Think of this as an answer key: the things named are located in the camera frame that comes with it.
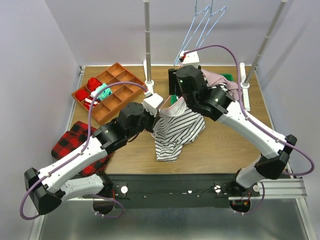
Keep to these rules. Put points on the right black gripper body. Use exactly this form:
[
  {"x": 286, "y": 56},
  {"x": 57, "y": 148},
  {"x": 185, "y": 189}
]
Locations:
[{"x": 189, "y": 101}]

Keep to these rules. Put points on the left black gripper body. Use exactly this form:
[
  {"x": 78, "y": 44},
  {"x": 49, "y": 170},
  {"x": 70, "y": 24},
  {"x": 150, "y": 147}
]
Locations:
[{"x": 154, "y": 122}]

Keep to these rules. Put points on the thin striped tank top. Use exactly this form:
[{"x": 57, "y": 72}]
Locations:
[{"x": 178, "y": 126}]

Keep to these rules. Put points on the pink wire hanger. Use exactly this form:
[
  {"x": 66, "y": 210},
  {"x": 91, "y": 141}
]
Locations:
[{"x": 169, "y": 97}]

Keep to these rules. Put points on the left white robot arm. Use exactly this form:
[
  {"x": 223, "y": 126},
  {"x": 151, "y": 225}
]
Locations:
[{"x": 51, "y": 185}]

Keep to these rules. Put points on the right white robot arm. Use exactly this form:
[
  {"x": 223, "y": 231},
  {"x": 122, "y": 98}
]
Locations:
[{"x": 217, "y": 103}]

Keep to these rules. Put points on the green plastic bin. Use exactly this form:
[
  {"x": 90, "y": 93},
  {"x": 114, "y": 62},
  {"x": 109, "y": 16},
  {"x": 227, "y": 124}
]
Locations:
[{"x": 231, "y": 76}]

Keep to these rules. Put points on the mauve pink garment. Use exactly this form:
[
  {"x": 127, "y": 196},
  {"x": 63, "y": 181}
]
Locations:
[{"x": 234, "y": 92}]

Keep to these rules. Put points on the left white rack foot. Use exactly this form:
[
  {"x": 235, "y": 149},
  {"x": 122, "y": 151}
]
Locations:
[{"x": 150, "y": 84}]

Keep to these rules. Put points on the white rack foot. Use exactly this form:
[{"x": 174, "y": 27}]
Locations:
[
  {"x": 150, "y": 84},
  {"x": 245, "y": 87}
]

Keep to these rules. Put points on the wide striped garment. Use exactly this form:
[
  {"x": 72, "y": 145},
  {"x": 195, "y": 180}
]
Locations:
[{"x": 219, "y": 81}]

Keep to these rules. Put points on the teal white sock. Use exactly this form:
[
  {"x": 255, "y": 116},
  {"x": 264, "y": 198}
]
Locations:
[{"x": 104, "y": 94}]

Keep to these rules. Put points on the red white striped sock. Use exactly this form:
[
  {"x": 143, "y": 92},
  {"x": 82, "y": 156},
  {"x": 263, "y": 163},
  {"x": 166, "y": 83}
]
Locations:
[{"x": 88, "y": 102}]

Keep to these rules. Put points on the right white rack foot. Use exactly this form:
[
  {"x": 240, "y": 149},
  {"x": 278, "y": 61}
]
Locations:
[{"x": 245, "y": 87}]

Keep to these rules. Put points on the upper red sock ball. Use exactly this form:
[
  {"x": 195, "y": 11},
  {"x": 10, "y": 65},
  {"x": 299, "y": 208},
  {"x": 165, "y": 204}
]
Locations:
[{"x": 93, "y": 83}]

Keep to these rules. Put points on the red sock ball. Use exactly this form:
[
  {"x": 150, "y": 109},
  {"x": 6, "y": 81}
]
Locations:
[
  {"x": 93, "y": 83},
  {"x": 81, "y": 94}
]

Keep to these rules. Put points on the lower red sock ball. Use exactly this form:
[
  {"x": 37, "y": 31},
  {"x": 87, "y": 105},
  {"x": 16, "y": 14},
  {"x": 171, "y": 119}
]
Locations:
[{"x": 81, "y": 94}]

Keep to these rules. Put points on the red black plaid shirt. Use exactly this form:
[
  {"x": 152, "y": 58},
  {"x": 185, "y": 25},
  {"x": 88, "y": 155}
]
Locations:
[{"x": 71, "y": 140}]

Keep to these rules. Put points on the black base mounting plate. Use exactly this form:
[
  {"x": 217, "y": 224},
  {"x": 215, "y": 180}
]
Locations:
[{"x": 161, "y": 191}]

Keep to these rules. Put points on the left metal rack pole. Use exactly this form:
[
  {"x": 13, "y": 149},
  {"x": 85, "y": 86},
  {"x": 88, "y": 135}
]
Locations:
[{"x": 146, "y": 4}]

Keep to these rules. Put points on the metal rack pole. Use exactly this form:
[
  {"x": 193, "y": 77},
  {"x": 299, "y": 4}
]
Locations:
[
  {"x": 263, "y": 46},
  {"x": 146, "y": 4}
]

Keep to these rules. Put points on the right metal rack pole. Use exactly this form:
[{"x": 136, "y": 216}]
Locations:
[{"x": 263, "y": 46}]

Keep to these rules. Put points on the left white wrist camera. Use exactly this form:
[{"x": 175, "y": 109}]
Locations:
[{"x": 152, "y": 101}]

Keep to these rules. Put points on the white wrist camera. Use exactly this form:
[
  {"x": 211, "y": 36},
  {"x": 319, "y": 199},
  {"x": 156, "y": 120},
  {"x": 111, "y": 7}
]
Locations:
[
  {"x": 152, "y": 101},
  {"x": 189, "y": 59}
]

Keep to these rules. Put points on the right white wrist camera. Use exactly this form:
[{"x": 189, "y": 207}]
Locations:
[{"x": 189, "y": 59}]

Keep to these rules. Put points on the right blue wire hanger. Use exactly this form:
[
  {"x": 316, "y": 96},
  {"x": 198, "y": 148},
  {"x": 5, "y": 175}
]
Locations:
[{"x": 210, "y": 22}]

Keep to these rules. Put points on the blue wire hanger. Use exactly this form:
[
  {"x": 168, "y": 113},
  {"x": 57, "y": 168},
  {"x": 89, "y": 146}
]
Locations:
[
  {"x": 210, "y": 22},
  {"x": 199, "y": 15}
]

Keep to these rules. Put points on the left blue wire hanger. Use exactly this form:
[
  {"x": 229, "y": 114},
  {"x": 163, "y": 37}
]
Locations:
[{"x": 199, "y": 15}]

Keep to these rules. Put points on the aluminium frame rail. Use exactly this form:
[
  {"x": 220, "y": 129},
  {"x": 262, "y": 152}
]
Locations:
[{"x": 286, "y": 187}]

